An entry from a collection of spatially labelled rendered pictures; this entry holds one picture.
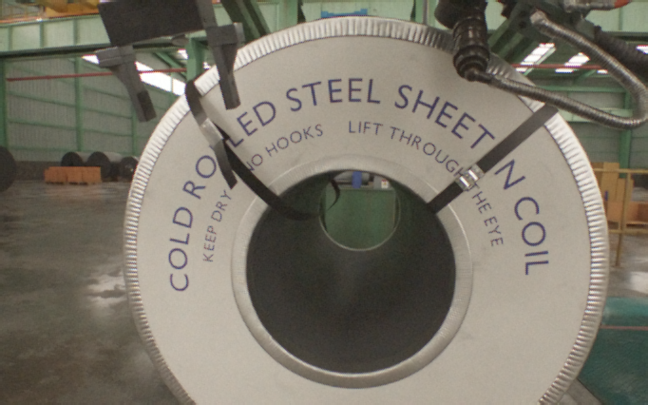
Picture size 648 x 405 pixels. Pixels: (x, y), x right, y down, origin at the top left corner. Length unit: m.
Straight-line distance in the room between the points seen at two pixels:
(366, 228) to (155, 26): 2.98
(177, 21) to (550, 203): 0.78
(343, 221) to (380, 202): 0.41
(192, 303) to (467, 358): 0.69
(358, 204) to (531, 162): 2.55
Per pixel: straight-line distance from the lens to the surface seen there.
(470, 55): 0.61
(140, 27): 0.50
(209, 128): 0.79
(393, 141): 0.77
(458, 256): 0.81
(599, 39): 0.74
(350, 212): 3.28
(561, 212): 0.88
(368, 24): 0.82
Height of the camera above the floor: 1.03
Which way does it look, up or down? 6 degrees down
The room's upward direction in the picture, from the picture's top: 1 degrees clockwise
